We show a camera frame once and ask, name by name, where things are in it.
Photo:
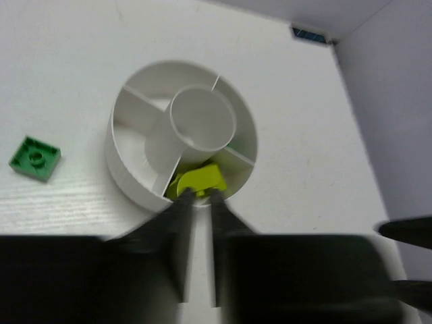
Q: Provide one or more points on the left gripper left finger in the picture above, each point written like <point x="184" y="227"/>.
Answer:
<point x="139" y="277"/>

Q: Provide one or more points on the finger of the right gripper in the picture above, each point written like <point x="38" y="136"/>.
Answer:
<point x="416" y="293"/>
<point x="414" y="231"/>

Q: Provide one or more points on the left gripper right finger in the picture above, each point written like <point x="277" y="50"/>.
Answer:
<point x="298" y="278"/>

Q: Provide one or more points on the lime and green lego piece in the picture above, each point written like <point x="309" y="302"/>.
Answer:
<point x="173" y="187"/>

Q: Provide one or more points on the lime green lego brick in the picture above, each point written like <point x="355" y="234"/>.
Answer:
<point x="201" y="180"/>

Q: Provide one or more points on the small dark green lego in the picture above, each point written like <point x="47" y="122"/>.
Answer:
<point x="35" y="159"/>

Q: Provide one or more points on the white round divided container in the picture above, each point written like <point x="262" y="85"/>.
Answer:
<point x="174" y="116"/>

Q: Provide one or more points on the right blue table label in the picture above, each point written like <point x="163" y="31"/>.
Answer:
<point x="308" y="35"/>

